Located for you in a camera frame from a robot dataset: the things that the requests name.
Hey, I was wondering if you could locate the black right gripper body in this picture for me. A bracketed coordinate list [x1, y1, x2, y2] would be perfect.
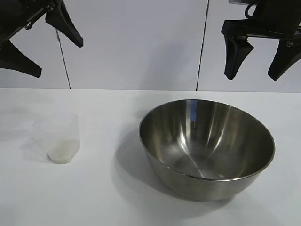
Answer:
[221, 0, 301, 42]

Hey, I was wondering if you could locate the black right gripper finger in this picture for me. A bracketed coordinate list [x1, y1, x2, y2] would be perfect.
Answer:
[224, 36, 255, 80]
[267, 39, 301, 81]

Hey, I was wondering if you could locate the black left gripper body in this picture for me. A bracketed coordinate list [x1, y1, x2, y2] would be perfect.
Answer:
[0, 0, 61, 47]

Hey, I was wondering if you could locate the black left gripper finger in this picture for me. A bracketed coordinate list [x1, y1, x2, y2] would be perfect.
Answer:
[45, 0, 84, 49]
[0, 40, 42, 78]

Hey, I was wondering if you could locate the clear plastic measuring cup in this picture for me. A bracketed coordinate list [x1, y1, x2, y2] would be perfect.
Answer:
[32, 112, 80, 165]

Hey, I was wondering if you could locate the white uncooked rice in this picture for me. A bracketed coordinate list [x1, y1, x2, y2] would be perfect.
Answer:
[48, 138, 79, 164]

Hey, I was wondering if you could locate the stainless steel mixing bowl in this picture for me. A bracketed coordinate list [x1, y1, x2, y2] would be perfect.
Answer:
[138, 99, 276, 202]

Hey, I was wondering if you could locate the black looped gripper cable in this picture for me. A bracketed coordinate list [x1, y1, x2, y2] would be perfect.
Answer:
[245, 3, 259, 18]

